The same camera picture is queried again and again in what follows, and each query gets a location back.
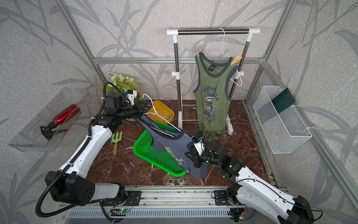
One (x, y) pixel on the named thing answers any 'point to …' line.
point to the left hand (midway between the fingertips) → (152, 106)
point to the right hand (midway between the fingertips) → (185, 153)
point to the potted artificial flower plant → (122, 83)
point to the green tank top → (210, 93)
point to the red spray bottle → (63, 117)
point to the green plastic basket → (144, 147)
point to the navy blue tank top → (178, 142)
